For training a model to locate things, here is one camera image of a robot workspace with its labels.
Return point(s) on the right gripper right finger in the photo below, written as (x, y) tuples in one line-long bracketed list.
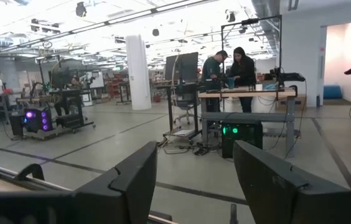
[(265, 186)]

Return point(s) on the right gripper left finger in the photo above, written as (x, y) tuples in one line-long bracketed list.
[(132, 186)]

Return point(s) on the black distant robot arm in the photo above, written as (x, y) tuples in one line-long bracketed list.
[(290, 76)]

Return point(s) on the green-lit computer tower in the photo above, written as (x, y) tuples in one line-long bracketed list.
[(244, 138)]

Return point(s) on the light wooden table top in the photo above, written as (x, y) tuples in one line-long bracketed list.
[(48, 186)]

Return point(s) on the black monitor stand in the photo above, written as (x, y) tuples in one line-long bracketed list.
[(170, 109)]

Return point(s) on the cardboard box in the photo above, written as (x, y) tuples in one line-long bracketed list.
[(300, 104)]

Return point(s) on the black wheeled workstation cart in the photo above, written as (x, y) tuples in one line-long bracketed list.
[(69, 119)]

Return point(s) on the wooden workbench with grey legs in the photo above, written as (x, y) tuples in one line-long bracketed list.
[(244, 93)]

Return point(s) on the grey office chair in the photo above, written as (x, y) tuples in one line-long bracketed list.
[(185, 104)]

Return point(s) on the small white cup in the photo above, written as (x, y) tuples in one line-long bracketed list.
[(259, 87)]

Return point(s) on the red storage rack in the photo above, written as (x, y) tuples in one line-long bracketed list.
[(113, 87)]

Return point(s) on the teal cup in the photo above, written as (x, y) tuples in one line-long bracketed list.
[(230, 83)]

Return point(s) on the white round pillar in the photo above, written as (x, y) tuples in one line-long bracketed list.
[(138, 74)]

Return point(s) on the blue cushion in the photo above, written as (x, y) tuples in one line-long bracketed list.
[(332, 92)]

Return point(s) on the purple-lit computer tower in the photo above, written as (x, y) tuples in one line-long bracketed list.
[(37, 119)]

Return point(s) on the person in black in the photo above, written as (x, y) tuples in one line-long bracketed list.
[(244, 70)]

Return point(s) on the person in dark green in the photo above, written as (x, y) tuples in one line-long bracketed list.
[(211, 70)]

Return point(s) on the dark monitor on cart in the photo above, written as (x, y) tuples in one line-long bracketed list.
[(61, 77)]

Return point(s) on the black monitor on stand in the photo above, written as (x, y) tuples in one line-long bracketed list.
[(186, 67)]

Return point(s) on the grey frame bracket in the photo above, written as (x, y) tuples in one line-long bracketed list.
[(233, 216)]

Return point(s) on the black arched frame clamp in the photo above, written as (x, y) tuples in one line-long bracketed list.
[(34, 166)]

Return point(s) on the black overhead bench frame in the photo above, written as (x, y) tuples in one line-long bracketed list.
[(280, 46)]

